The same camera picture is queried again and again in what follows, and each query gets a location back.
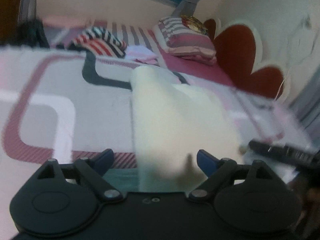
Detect light pink folded clothes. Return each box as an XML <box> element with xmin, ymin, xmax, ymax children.
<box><xmin>124</xmin><ymin>45</ymin><xmax>158</xmax><ymax>65</ymax></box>

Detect striped pink grey pillow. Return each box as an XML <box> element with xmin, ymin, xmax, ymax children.
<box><xmin>152</xmin><ymin>16</ymin><xmax>216</xmax><ymax>66</ymax></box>

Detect red white heart headboard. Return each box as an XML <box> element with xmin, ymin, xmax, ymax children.
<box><xmin>204</xmin><ymin>18</ymin><xmax>286</xmax><ymax>100</ymax></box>

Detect cream white small garment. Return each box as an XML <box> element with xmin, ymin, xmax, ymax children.
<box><xmin>130</xmin><ymin>66</ymin><xmax>242</xmax><ymax>192</ymax></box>

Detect white wall cable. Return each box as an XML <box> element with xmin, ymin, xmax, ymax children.
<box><xmin>273</xmin><ymin>15</ymin><xmax>317</xmax><ymax>103</ymax></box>

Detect black bag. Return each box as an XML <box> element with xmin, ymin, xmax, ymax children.
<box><xmin>16</xmin><ymin>19</ymin><xmax>50</xmax><ymax>48</ymax></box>

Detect red black striped garment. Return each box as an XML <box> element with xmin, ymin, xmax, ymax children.
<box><xmin>67</xmin><ymin>27</ymin><xmax>127</xmax><ymax>59</ymax></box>

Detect person's right hand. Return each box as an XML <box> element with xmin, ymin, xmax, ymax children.
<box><xmin>302</xmin><ymin>189</ymin><xmax>319</xmax><ymax>223</ymax></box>

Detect floral dark cushion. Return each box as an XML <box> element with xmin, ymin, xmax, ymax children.
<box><xmin>180</xmin><ymin>15</ymin><xmax>208</xmax><ymax>35</ymax></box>

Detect pink flat pillow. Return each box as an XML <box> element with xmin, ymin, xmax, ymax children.
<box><xmin>42</xmin><ymin>15</ymin><xmax>92</xmax><ymax>28</ymax></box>

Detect grey curtain left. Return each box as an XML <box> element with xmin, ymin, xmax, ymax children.
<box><xmin>17</xmin><ymin>0</ymin><xmax>36</xmax><ymax>25</ymax></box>

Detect striped magenta bed sheet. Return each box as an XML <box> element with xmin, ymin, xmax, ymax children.
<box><xmin>48</xmin><ymin>22</ymin><xmax>234</xmax><ymax>86</ymax></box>

